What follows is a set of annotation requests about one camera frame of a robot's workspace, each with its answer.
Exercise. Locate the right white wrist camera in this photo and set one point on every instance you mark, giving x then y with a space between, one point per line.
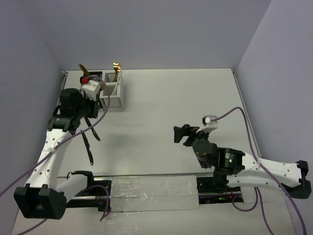
208 124

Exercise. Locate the gold knife green handle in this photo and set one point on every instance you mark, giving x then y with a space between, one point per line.
86 73

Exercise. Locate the gold fork green handle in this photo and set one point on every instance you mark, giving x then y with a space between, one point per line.
117 67
114 70

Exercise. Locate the white utensil caddy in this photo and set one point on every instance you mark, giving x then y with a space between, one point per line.
116 101

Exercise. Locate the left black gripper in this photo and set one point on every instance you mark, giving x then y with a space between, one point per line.
95 106

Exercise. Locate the black knife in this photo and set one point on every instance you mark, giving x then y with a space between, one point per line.
92 129
87 145

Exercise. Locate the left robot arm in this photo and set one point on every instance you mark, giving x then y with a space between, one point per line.
41 197

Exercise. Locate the gold spoon green handle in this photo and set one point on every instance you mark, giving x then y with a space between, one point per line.
103 86

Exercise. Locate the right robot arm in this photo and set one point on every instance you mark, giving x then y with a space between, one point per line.
234 168

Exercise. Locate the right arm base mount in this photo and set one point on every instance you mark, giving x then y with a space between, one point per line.
212 194

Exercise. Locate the black utensil caddy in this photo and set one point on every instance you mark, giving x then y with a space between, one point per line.
94 75

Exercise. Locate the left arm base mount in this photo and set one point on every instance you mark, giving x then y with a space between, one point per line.
92 198

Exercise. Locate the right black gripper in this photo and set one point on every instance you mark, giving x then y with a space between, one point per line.
179 132

